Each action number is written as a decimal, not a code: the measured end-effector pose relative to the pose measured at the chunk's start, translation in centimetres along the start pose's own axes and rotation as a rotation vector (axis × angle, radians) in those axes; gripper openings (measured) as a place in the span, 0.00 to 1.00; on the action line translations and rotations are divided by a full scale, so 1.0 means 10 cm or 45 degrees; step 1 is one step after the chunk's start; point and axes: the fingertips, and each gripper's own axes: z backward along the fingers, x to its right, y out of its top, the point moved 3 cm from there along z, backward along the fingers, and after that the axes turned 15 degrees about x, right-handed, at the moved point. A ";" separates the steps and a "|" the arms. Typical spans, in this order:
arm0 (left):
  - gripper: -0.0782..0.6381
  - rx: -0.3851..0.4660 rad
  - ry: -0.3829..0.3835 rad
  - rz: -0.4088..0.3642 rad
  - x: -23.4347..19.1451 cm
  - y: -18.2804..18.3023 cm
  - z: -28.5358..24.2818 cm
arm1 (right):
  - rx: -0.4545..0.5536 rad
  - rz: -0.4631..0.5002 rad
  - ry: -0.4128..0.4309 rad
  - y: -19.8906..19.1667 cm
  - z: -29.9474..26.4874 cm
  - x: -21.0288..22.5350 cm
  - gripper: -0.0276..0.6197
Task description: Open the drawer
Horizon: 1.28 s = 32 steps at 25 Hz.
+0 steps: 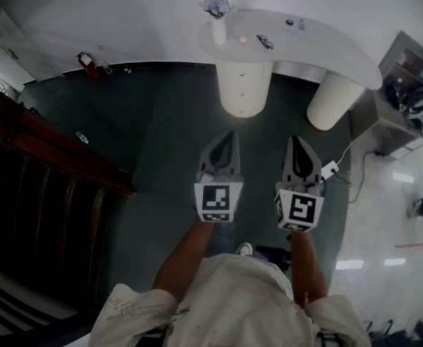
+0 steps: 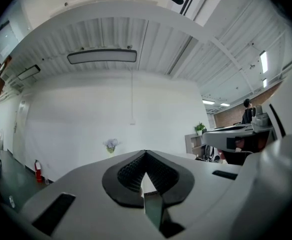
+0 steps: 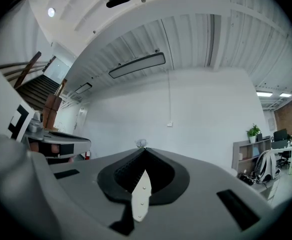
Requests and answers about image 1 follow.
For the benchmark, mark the white drawer with small knob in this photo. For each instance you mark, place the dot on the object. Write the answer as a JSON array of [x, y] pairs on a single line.
[[233, 94], [233, 110]]

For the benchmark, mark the clear bottle by wall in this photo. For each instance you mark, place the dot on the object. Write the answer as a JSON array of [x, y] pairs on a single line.
[[106, 67]]

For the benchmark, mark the pale blue flower bunch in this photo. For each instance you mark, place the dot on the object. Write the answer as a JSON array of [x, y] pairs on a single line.
[[216, 6]]

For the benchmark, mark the person's left forearm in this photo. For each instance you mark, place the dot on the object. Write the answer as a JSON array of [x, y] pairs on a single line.
[[186, 255]]

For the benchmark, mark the wooden staircase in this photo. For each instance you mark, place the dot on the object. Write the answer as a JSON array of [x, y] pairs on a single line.
[[52, 146]]

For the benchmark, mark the wooden cube shelf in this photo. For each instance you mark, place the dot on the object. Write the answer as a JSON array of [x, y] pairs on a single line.
[[402, 56]]

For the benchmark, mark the dark green carpet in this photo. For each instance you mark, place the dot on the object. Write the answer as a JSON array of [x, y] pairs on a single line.
[[160, 121]]

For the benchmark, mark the person's right forearm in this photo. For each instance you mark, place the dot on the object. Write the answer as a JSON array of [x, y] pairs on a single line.
[[308, 266]]

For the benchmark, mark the clear plastic water bottle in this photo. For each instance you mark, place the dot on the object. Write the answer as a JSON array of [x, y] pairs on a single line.
[[82, 137]]

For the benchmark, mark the white door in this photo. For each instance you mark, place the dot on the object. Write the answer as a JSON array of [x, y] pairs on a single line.
[[19, 42]]

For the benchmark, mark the grey and black backpack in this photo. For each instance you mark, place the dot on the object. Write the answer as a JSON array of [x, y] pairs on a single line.
[[419, 110]]

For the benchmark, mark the small clear bottle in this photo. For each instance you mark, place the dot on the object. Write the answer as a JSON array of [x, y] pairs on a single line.
[[301, 24]]

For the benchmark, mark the orange floor tape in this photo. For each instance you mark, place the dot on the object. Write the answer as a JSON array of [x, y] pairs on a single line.
[[410, 245]]

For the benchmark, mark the grey low cabinet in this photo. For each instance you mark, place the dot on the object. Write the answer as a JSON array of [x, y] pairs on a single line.
[[384, 128]]

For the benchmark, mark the white vase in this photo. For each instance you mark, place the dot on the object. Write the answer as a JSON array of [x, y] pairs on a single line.
[[219, 31]]

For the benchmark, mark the small pink candle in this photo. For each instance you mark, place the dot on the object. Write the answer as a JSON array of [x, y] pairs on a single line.
[[243, 39]]

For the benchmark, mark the black eyeglasses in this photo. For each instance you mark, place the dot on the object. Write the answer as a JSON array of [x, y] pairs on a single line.
[[265, 42]]

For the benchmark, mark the black waist pouch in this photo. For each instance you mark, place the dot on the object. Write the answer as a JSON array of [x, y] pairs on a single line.
[[272, 255]]

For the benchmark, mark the person's white shirt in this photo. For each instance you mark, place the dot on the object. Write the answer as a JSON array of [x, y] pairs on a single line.
[[233, 302]]

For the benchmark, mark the white sneaker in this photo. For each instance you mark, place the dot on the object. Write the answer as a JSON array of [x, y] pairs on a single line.
[[244, 248]]

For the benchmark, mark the white curved table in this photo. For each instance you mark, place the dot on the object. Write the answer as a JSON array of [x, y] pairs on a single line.
[[305, 49]]

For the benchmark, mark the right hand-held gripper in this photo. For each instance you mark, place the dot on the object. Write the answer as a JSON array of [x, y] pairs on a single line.
[[299, 208]]

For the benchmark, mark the red fire extinguisher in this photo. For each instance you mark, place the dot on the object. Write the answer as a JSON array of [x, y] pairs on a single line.
[[88, 65]]

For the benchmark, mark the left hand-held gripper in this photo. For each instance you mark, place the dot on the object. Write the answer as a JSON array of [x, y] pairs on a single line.
[[216, 201]]

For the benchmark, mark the white power strip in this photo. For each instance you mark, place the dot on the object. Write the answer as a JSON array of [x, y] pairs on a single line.
[[328, 169]]

